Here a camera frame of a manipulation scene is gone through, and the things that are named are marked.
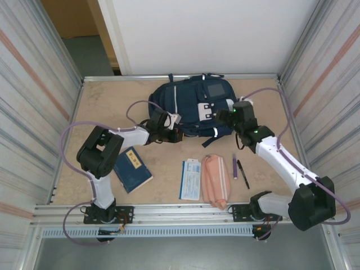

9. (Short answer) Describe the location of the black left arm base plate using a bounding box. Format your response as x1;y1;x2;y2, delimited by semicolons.
83;205;134;225

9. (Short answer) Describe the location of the long aluminium mounting rail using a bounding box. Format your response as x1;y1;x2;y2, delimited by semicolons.
33;204;337;228

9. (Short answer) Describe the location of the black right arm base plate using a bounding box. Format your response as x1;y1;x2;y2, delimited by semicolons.
228;204;284;223

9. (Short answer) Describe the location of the white door frame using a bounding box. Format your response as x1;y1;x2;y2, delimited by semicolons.
97;0;132;76

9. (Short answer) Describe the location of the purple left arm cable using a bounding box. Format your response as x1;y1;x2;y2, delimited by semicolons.
60;100;172;247

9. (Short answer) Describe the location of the pink pencil case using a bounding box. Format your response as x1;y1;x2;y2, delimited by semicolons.
201;154;232;211

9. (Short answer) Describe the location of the black connector with wires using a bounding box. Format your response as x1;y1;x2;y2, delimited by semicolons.
251;223;272;242

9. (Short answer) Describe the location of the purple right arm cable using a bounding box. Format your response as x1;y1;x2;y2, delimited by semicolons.
241;87;352;242

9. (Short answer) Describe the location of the white blue plastic card pack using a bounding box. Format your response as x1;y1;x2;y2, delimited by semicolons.
179;158;203;201

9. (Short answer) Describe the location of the navy blue backpack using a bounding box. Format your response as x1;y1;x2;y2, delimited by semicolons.
148;72;242;147

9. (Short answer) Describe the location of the navy blue book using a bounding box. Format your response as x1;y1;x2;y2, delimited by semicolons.
112;146;154;194

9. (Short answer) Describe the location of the slotted grey cable duct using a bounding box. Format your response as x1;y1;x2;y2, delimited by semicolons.
41;227;254;239

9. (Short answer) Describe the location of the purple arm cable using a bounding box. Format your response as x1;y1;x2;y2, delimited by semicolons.
241;87;352;242
60;100;172;247

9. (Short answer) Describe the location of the black pen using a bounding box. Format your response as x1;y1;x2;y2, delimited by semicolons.
236;159;250;190

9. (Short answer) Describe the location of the small coloured wire bundle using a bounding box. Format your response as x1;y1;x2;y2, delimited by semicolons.
97;227;125;236

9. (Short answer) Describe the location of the aluminium table edge rail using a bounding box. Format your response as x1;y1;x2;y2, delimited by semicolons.
50;80;85;205
277;78;319;202
83;73;282;83

